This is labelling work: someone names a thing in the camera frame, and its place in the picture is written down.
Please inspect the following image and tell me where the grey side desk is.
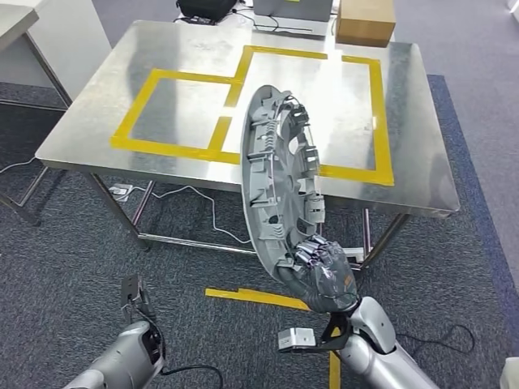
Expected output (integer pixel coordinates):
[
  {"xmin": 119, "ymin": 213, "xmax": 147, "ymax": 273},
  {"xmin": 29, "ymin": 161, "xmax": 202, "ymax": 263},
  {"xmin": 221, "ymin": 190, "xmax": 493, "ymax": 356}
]
[{"xmin": 0, "ymin": 4, "xmax": 75, "ymax": 227}]

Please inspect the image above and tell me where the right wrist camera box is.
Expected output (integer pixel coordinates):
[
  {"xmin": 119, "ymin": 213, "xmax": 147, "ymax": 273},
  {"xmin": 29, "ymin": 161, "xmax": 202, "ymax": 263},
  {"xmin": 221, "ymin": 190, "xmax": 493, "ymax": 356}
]
[{"xmin": 278, "ymin": 327, "xmax": 317, "ymax": 354}]

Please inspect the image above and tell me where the brown cardboard box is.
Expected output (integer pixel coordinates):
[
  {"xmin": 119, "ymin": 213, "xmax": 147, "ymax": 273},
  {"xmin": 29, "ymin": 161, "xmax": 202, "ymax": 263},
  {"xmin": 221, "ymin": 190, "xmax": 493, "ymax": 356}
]
[{"xmin": 335, "ymin": 0, "xmax": 397, "ymax": 49}]

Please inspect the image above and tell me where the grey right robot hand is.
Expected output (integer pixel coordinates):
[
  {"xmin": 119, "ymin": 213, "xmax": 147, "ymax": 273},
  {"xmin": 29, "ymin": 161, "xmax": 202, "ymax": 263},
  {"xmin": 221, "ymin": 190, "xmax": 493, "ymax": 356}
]
[{"xmin": 276, "ymin": 234, "xmax": 360, "ymax": 316}]

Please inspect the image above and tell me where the white floor power strip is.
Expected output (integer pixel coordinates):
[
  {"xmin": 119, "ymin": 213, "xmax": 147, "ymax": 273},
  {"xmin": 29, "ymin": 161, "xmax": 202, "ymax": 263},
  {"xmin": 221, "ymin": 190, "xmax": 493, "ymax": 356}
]
[{"xmin": 108, "ymin": 183, "xmax": 134, "ymax": 203}]

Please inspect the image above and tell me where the black carrying bag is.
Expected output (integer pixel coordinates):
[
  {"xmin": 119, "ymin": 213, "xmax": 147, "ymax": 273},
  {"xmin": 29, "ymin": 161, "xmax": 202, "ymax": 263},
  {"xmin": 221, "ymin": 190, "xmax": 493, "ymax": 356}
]
[{"xmin": 176, "ymin": 0, "xmax": 238, "ymax": 24}]

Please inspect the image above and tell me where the black floor cable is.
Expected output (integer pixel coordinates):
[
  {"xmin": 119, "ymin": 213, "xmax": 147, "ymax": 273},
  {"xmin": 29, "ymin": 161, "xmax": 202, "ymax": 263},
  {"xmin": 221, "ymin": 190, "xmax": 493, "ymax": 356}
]
[{"xmin": 395, "ymin": 323, "xmax": 476, "ymax": 357}]

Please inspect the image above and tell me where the small yellow tape rectangle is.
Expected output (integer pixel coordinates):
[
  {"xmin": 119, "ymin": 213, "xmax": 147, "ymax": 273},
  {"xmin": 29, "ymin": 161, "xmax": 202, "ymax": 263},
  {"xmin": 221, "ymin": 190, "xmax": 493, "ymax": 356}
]
[{"xmin": 110, "ymin": 68, "xmax": 244, "ymax": 165}]

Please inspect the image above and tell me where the steel workbench table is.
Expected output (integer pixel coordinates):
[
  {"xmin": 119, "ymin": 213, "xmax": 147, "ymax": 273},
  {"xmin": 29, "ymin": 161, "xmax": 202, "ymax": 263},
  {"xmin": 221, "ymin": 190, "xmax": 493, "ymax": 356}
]
[{"xmin": 36, "ymin": 20, "xmax": 461, "ymax": 272}]

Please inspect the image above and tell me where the large yellow tape rectangle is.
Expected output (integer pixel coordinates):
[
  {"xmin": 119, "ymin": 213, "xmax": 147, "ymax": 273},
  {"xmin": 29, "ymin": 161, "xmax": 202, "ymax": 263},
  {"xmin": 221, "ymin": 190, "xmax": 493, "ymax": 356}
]
[{"xmin": 209, "ymin": 45, "xmax": 395, "ymax": 187}]

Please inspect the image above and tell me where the grey plastic wheel hubcap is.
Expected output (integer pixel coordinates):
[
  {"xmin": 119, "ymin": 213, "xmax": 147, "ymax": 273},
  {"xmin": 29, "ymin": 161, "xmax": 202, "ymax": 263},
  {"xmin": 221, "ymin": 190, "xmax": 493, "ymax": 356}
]
[{"xmin": 240, "ymin": 84, "xmax": 327, "ymax": 284}]

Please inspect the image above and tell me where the white floor cable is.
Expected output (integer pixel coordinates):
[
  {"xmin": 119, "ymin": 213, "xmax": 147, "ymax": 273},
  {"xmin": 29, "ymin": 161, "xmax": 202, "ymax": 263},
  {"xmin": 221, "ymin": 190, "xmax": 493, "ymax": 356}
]
[
  {"xmin": 131, "ymin": 185, "xmax": 252, "ymax": 246},
  {"xmin": 0, "ymin": 156, "xmax": 37, "ymax": 176}
]

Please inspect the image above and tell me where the white power adapter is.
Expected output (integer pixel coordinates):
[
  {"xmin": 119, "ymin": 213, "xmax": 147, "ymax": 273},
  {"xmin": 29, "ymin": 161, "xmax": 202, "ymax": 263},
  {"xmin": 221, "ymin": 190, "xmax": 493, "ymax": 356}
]
[{"xmin": 342, "ymin": 246, "xmax": 366, "ymax": 264}]

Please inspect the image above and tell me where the black laptop cable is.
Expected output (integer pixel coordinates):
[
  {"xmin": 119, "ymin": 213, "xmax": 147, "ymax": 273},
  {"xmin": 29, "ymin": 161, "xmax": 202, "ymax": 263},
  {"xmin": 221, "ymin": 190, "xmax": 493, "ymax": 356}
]
[{"xmin": 233, "ymin": 5, "xmax": 315, "ymax": 34}]

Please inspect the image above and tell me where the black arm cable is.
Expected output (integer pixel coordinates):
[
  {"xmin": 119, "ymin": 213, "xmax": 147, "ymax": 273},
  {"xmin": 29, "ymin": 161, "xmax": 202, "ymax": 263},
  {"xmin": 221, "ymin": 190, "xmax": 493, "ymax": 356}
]
[{"xmin": 161, "ymin": 365, "xmax": 224, "ymax": 389}]

